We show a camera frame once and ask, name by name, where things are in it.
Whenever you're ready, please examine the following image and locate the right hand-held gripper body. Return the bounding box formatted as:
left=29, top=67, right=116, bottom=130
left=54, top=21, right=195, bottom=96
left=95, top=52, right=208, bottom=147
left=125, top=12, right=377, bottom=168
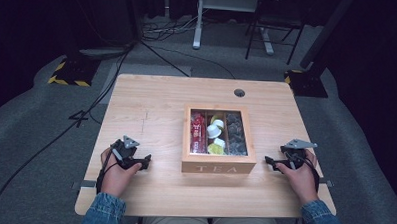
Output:
left=280, top=138, right=319, bottom=171

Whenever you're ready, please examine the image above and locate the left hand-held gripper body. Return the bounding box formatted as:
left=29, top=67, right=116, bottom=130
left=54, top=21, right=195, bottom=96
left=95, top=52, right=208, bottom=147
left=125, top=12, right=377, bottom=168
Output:
left=109, top=134, right=144, bottom=171

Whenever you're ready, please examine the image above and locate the wooden tea box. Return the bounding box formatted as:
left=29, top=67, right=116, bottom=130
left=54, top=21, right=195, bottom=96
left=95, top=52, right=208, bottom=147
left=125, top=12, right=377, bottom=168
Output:
left=180, top=103, right=260, bottom=176

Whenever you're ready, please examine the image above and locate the person's right hand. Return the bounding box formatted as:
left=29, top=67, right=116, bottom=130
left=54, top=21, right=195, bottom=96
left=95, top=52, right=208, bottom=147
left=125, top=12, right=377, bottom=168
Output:
left=274, top=148, right=320, bottom=206

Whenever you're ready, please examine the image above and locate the person's left hand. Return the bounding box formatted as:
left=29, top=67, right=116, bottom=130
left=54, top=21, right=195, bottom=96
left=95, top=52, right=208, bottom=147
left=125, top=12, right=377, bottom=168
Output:
left=98, top=148, right=143, bottom=199

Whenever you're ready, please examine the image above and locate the pile of dark tea bags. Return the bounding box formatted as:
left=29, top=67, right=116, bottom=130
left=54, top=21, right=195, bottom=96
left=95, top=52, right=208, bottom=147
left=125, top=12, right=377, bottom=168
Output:
left=224, top=112, right=249, bottom=157

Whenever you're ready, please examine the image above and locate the grey flat stand foot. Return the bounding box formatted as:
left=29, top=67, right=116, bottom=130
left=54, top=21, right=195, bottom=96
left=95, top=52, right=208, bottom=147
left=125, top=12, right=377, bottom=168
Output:
left=77, top=46, right=133, bottom=61

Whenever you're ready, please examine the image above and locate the black slanted stand pole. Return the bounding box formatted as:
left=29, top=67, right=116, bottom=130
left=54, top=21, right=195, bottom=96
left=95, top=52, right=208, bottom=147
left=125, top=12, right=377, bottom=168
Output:
left=299, top=0, right=356, bottom=71

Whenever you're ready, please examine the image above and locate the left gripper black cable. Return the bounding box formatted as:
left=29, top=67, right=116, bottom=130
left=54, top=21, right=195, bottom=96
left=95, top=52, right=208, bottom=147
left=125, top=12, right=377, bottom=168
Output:
left=96, top=148, right=119, bottom=195

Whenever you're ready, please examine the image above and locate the long black floor cable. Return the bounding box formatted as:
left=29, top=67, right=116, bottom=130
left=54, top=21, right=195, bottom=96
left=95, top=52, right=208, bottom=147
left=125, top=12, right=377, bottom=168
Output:
left=0, top=38, right=137, bottom=224

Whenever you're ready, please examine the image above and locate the thin black floor cable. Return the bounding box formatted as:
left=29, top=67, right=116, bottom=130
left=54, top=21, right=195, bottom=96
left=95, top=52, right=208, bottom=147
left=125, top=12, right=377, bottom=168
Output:
left=150, top=43, right=238, bottom=80

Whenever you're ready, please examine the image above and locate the tangle of floor cables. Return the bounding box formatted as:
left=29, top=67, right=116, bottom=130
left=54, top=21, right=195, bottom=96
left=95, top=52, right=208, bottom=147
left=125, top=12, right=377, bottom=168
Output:
left=142, top=8, right=204, bottom=45

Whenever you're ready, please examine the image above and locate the black metal chair frame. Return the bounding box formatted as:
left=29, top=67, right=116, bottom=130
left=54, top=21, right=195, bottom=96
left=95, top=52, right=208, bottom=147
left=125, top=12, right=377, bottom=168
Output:
left=243, top=0, right=306, bottom=66

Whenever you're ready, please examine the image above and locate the white desk frame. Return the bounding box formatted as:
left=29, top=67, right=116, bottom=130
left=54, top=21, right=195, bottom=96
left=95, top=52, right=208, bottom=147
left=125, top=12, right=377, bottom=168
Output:
left=192, top=0, right=278, bottom=57

